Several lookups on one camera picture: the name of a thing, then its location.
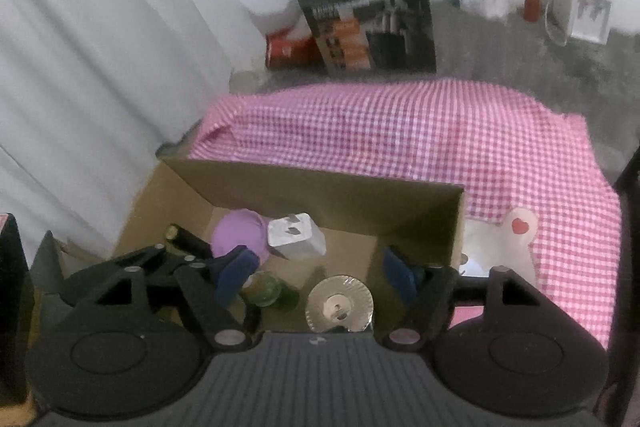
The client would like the pink checked tablecloth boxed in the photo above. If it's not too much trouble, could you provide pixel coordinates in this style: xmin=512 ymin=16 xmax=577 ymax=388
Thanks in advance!
xmin=187 ymin=78 xmax=623 ymax=350

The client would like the white charger plug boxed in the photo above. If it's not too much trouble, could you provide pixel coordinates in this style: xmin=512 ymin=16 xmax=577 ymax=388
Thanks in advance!
xmin=266 ymin=213 xmax=328 ymax=261

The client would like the red can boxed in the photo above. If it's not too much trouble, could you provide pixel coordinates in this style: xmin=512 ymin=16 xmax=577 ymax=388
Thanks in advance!
xmin=264 ymin=31 xmax=323 ymax=68

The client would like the purple tape roll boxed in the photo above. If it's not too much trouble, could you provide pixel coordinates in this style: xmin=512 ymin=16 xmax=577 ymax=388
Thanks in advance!
xmin=212 ymin=209 xmax=272 ymax=264

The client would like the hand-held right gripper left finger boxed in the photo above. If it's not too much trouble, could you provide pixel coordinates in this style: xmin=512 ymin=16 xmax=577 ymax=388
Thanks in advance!
xmin=64 ymin=246 xmax=261 ymax=352

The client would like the black lipstick tube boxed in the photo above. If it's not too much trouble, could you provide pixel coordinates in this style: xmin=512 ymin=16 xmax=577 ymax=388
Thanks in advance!
xmin=165 ymin=223 xmax=213 ymax=258

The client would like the brown cardboard box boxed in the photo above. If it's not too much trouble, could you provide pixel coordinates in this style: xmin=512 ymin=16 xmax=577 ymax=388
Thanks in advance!
xmin=112 ymin=158 xmax=467 ymax=338

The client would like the black jar with gold lid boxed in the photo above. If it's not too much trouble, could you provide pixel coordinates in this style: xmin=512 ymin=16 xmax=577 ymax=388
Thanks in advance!
xmin=305 ymin=275 xmax=374 ymax=334

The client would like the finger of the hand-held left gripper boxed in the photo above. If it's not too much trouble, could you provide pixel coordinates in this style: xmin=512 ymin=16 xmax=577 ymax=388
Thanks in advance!
xmin=150 ymin=244 xmax=216 ymax=280

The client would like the green dropper bottle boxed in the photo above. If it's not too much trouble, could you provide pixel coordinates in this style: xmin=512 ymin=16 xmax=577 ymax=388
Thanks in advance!
xmin=241 ymin=271 xmax=301 ymax=309

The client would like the pink cartoon mat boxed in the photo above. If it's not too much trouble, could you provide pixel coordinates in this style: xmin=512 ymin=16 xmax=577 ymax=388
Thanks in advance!
xmin=452 ymin=206 xmax=541 ymax=330

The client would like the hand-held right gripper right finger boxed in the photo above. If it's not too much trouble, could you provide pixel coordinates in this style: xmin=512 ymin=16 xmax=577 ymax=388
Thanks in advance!
xmin=382 ymin=246 xmax=568 ymax=352

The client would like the white curtain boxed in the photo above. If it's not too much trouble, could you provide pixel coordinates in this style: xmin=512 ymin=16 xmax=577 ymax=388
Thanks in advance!
xmin=0 ymin=0 xmax=266 ymax=258

